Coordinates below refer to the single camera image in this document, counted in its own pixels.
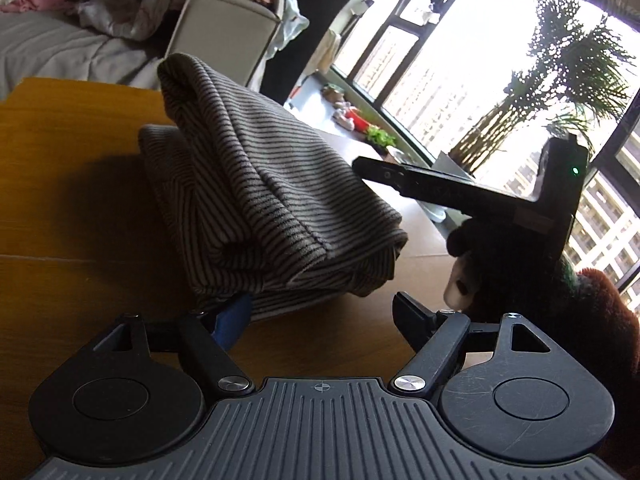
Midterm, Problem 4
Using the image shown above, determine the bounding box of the striped grey knit sweater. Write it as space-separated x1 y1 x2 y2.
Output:
139 53 408 318

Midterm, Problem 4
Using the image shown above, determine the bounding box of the bamboo plant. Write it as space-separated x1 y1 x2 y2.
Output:
448 0 634 174

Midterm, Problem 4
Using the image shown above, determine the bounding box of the white ribbed plant pot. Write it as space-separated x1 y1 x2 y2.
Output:
420 152 474 223

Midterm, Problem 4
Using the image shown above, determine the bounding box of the grey covered sofa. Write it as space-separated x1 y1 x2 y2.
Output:
1 0 282 99

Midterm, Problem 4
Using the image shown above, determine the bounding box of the pink cloth on sofa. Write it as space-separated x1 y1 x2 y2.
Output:
1 0 75 13

